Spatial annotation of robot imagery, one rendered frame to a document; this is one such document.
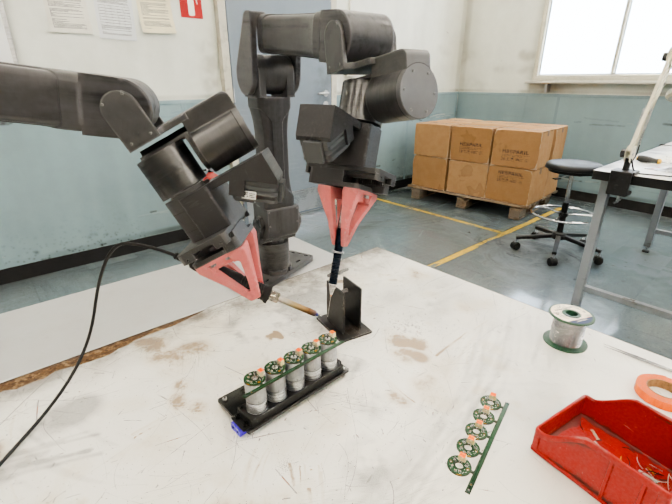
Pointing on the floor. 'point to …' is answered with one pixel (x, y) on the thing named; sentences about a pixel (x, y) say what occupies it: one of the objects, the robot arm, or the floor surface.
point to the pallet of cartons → (487, 162)
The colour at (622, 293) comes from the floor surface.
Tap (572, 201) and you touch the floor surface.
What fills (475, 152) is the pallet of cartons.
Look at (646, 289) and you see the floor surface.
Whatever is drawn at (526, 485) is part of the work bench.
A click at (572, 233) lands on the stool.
